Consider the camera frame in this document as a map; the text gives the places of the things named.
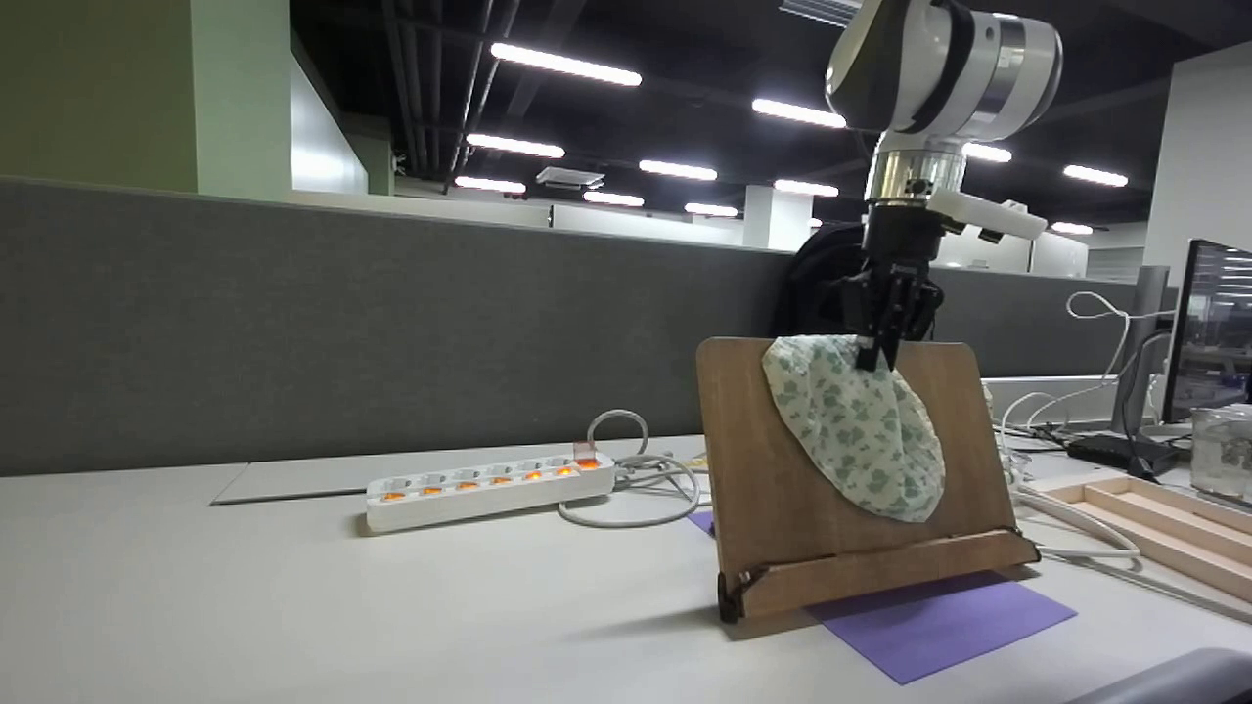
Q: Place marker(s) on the grey desk partition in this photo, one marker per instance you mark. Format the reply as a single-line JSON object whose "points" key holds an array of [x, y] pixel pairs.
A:
{"points": [[364, 325]]}

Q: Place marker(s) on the clear plastic box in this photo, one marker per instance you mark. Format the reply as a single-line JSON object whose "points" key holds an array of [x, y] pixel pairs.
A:
{"points": [[1221, 454]]}

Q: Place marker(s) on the grey monitor stand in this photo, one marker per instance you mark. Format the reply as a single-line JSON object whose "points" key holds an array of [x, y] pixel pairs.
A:
{"points": [[1136, 394]]}

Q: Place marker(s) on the light wooden frame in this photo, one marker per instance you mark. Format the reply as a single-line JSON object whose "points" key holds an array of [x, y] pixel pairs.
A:
{"points": [[1160, 530]]}

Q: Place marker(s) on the long ceiling light tube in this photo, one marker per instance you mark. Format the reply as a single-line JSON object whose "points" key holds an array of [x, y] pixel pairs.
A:
{"points": [[490, 184], [564, 66], [614, 197], [1097, 179], [711, 209], [797, 117], [679, 170], [514, 148]]}

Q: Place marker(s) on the purple paper sheet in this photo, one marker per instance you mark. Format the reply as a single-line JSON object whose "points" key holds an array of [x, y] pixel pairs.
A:
{"points": [[940, 628]]}

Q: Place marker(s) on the dark computer monitor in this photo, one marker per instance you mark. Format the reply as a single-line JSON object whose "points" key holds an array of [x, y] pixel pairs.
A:
{"points": [[1212, 334]]}

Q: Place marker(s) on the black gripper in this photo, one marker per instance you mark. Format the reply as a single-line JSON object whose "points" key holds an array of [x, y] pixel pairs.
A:
{"points": [[900, 256]]}

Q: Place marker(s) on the brown wooden board stand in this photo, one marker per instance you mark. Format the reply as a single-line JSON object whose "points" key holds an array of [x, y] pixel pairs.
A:
{"points": [[786, 493]]}

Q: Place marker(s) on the white power strip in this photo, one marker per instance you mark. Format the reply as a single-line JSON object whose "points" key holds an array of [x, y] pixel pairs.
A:
{"points": [[490, 492]]}

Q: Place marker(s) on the black backpack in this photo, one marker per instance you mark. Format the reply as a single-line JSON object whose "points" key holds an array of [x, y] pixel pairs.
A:
{"points": [[814, 280]]}

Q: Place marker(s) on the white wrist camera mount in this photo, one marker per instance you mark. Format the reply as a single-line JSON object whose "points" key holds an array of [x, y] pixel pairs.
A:
{"points": [[990, 212]]}

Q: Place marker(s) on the floral patterned plate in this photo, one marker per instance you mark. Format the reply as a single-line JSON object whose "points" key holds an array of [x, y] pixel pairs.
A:
{"points": [[861, 433]]}

